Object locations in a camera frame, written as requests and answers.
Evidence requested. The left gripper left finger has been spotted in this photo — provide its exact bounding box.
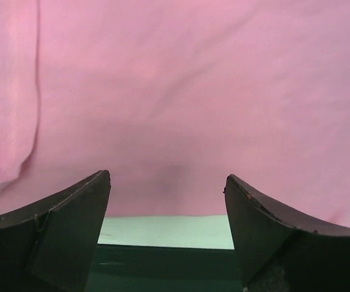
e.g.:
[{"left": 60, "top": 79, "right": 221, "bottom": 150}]
[{"left": 0, "top": 170, "right": 111, "bottom": 291}]

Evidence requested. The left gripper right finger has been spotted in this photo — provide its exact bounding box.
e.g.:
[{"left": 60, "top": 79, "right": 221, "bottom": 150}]
[{"left": 224, "top": 175, "right": 350, "bottom": 291}]

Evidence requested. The pink t shirt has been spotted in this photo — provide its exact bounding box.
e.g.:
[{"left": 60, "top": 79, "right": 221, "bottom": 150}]
[{"left": 0, "top": 1, "right": 350, "bottom": 227}]

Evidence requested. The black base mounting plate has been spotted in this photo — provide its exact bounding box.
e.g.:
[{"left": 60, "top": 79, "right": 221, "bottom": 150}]
[{"left": 86, "top": 245, "right": 243, "bottom": 292}]

